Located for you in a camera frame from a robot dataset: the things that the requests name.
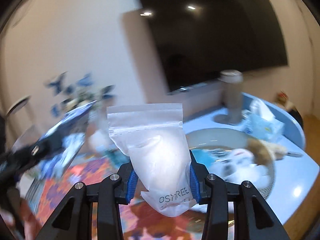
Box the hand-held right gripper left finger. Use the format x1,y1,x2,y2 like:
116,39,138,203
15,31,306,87
37,164,140,240

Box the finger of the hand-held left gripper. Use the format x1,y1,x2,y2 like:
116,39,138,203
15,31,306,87
7,129,67,170

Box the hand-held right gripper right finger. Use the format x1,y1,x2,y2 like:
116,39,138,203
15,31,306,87
189,150,285,240

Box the teal fabric drawstring pouch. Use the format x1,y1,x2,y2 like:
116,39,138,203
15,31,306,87
191,149,214,167

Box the white and blue packet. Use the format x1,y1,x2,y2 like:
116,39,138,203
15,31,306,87
37,100,98,178

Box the clear zip bag white filling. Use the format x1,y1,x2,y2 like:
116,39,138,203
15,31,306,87
106,104,198,218

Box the ribbed metallic bowl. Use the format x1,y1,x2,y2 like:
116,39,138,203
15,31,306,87
185,127,277,200

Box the beige and white plush toy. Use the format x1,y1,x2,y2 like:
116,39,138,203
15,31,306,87
220,149,270,183

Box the floral orange tablecloth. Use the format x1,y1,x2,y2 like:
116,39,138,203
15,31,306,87
25,155,210,240

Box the white desk lamp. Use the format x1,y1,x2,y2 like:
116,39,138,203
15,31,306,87
6,95,32,115

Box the white ribbed vase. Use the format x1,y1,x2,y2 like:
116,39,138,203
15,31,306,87
87,115,112,153

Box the blue and white artificial flowers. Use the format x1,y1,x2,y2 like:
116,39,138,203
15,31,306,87
44,71,118,118

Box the tan fluffy plush toy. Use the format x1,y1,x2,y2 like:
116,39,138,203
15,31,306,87
246,139,288,167

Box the light blue tissue packet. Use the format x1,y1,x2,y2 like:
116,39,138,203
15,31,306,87
241,97,285,140

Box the grey tumbler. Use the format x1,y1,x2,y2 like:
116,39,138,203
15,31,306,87
214,70,244,125

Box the black television screen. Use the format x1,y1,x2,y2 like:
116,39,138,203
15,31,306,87
122,0,289,94

